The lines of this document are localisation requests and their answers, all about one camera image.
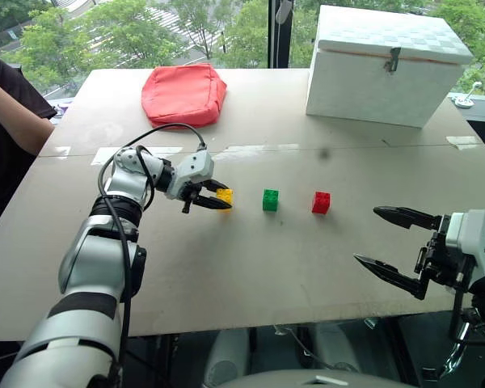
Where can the white foam box with lid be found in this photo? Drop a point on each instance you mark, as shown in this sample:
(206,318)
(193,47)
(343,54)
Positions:
(368,89)

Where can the yellow toy brick cube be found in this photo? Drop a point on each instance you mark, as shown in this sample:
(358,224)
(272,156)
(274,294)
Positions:
(227,196)

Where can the grey rounded robot leg shell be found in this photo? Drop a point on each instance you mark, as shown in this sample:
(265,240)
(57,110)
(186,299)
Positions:
(333,347)
(226,355)

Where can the small purple object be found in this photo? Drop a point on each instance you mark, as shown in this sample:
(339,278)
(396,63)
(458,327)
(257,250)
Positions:
(62,109)

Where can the person black shirt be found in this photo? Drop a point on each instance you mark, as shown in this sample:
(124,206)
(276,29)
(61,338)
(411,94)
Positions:
(0,178)

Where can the black window frame post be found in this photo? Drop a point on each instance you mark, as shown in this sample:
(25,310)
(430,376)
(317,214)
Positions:
(272,36)

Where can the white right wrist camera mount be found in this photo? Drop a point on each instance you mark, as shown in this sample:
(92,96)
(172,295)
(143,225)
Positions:
(471,234)

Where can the green toy brick cube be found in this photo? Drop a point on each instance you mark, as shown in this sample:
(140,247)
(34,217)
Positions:
(270,201)

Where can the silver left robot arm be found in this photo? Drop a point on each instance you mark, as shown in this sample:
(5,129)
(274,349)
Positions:
(89,258)

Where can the metal box latch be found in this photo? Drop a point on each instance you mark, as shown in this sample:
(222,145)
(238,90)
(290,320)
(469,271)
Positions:
(393,58)

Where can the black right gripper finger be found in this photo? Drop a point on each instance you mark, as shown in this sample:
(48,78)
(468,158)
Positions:
(412,217)
(392,274)

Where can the person bare forearm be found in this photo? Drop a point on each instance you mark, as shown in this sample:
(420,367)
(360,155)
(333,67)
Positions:
(16,125)

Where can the grey rounded robot torso top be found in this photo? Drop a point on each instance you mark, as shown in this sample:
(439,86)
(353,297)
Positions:
(307,380)

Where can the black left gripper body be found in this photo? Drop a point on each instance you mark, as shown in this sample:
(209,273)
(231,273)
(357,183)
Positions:
(192,194)

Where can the small white desk stand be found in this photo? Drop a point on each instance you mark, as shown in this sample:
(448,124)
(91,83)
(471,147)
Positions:
(464,102)

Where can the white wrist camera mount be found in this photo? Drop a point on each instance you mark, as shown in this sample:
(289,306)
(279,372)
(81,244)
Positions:
(194,167)
(471,234)

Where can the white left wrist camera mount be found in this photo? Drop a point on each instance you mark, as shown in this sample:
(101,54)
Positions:
(194,167)

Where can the red fabric cushion bag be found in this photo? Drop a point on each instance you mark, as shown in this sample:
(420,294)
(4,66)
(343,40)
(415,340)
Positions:
(182,93)

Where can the red toy brick cube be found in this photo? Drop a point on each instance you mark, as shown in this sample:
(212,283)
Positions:
(321,203)

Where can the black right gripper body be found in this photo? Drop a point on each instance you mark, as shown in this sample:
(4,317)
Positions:
(440,260)

